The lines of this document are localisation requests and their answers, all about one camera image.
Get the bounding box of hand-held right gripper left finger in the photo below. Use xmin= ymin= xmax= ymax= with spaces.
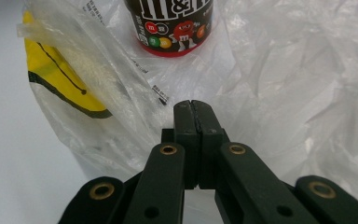
xmin=161 ymin=100 xmax=200 ymax=190

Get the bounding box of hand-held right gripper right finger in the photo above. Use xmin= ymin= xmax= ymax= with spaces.
xmin=192 ymin=100 xmax=231 ymax=190

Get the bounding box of white plastic bag yellow print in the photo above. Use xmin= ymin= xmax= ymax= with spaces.
xmin=16 ymin=0 xmax=358 ymax=224

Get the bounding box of brown candy tub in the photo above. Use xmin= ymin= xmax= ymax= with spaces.
xmin=124 ymin=0 xmax=215 ymax=59

